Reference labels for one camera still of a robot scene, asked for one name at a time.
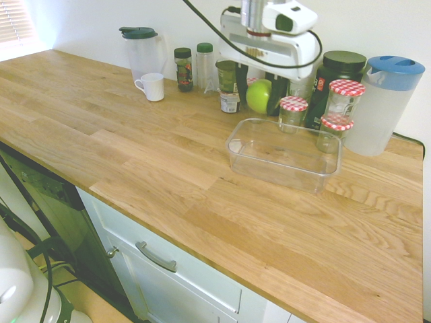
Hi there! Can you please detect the white cabinet drawer front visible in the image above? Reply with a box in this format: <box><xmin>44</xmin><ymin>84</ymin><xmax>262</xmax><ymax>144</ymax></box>
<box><xmin>75</xmin><ymin>186</ymin><xmax>294</xmax><ymax>323</ymax></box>

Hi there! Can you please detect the white mug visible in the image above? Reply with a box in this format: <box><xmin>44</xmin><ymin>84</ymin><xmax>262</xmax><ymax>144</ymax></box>
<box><xmin>133</xmin><ymin>72</ymin><xmax>166</xmax><ymax>102</ymax></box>

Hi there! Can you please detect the clear plastic container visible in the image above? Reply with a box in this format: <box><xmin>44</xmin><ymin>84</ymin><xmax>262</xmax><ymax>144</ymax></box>
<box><xmin>224</xmin><ymin>117</ymin><xmax>343</xmax><ymax>195</ymax></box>

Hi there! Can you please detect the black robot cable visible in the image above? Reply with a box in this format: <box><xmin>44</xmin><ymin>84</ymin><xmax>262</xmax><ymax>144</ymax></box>
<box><xmin>183</xmin><ymin>0</ymin><xmax>324</xmax><ymax>69</ymax></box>

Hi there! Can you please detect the tall jar red checkered lid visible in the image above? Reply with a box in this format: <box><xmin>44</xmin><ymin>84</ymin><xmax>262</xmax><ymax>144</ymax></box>
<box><xmin>328</xmin><ymin>79</ymin><xmax>366</xmax><ymax>125</ymax></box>

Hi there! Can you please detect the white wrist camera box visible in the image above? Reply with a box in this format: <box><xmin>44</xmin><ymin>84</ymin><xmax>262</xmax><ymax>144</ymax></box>
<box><xmin>262</xmin><ymin>0</ymin><xmax>319</xmax><ymax>36</ymax></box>

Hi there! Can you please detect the black shaker bottle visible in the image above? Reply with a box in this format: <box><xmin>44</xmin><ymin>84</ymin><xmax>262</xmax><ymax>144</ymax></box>
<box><xmin>264</xmin><ymin>71</ymin><xmax>291</xmax><ymax>117</ymax></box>

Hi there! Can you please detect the silver drawer handle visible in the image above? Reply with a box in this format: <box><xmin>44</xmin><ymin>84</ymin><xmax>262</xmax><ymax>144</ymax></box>
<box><xmin>135</xmin><ymin>241</ymin><xmax>178</xmax><ymax>273</ymax></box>

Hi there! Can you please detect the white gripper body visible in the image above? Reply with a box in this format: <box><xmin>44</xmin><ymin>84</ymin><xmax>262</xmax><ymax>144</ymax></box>
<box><xmin>218</xmin><ymin>14</ymin><xmax>323</xmax><ymax>81</ymax></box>

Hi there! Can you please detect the white labelled yogurt cup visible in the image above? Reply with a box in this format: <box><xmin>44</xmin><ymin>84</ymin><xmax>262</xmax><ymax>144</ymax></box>
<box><xmin>219</xmin><ymin>89</ymin><xmax>243</xmax><ymax>114</ymax></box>

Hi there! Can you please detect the window blind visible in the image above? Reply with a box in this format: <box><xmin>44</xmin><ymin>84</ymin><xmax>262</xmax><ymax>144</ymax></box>
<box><xmin>0</xmin><ymin>0</ymin><xmax>36</xmax><ymax>44</ymax></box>

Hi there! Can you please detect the green lid plastic pitcher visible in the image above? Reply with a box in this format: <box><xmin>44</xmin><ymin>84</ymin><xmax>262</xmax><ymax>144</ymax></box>
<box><xmin>118</xmin><ymin>26</ymin><xmax>168</xmax><ymax>83</ymax></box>

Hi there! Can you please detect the black dishwasher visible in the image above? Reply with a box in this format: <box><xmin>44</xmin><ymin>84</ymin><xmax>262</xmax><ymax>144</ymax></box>
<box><xmin>0</xmin><ymin>141</ymin><xmax>137</xmax><ymax>320</ymax></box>

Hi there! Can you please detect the black protein powder tub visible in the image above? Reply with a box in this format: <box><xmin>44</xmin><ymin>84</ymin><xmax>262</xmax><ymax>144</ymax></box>
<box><xmin>304</xmin><ymin>50</ymin><xmax>367</xmax><ymax>135</ymax></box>

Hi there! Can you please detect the clear bottle green cap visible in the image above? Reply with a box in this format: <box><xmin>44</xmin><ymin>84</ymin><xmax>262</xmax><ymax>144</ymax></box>
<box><xmin>195</xmin><ymin>42</ymin><xmax>216</xmax><ymax>91</ymax></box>

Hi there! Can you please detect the blue lid plastic pitcher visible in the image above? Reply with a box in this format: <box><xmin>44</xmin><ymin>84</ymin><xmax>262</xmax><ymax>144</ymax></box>
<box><xmin>343</xmin><ymin>55</ymin><xmax>426</xmax><ymax>157</ymax></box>

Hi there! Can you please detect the green apple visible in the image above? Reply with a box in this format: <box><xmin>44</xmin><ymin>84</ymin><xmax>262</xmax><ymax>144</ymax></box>
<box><xmin>245</xmin><ymin>79</ymin><xmax>273</xmax><ymax>115</ymax></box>

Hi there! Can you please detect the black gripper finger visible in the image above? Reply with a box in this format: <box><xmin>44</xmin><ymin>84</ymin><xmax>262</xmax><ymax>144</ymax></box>
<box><xmin>235</xmin><ymin>63</ymin><xmax>251</xmax><ymax>102</ymax></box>
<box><xmin>265</xmin><ymin>76</ymin><xmax>284</xmax><ymax>116</ymax></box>

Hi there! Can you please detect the clear drinking glass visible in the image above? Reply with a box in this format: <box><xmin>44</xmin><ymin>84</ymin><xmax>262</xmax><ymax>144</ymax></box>
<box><xmin>288</xmin><ymin>79</ymin><xmax>314</xmax><ymax>102</ymax></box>

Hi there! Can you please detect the green yogurt cup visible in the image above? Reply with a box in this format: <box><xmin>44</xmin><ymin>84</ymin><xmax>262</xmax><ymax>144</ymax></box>
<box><xmin>215</xmin><ymin>59</ymin><xmax>239</xmax><ymax>94</ymax></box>

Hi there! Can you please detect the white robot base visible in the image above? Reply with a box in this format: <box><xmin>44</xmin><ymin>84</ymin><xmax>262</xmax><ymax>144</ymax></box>
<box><xmin>0</xmin><ymin>217</ymin><xmax>92</xmax><ymax>323</ymax></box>

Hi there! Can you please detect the spice jar dark lid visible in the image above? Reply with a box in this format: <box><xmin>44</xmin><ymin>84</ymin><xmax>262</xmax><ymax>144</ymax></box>
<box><xmin>173</xmin><ymin>47</ymin><xmax>195</xmax><ymax>93</ymax></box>

